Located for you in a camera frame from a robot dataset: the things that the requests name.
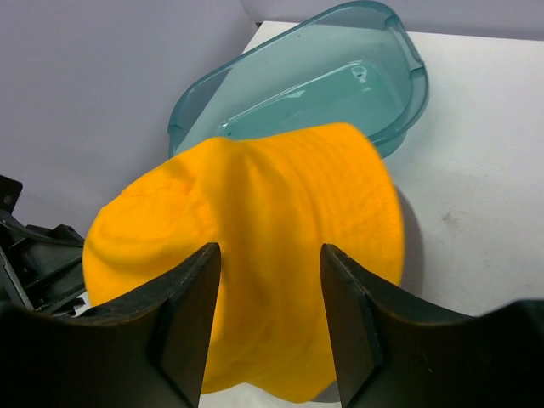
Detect teal plastic basin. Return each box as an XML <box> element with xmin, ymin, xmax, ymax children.
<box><xmin>167</xmin><ymin>1</ymin><xmax>429</xmax><ymax>156</ymax></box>

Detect yellow bucket hat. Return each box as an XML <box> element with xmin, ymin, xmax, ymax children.
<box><xmin>82</xmin><ymin>123</ymin><xmax>405</xmax><ymax>403</ymax></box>

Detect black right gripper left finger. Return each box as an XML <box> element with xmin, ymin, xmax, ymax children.
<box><xmin>1</xmin><ymin>243</ymin><xmax>221</xmax><ymax>407</ymax></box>

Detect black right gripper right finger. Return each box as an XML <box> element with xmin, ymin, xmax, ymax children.
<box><xmin>320</xmin><ymin>244</ymin><xmax>543</xmax><ymax>407</ymax></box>

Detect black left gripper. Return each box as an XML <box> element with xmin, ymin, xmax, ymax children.
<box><xmin>1</xmin><ymin>176</ymin><xmax>85</xmax><ymax>316</ymax></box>

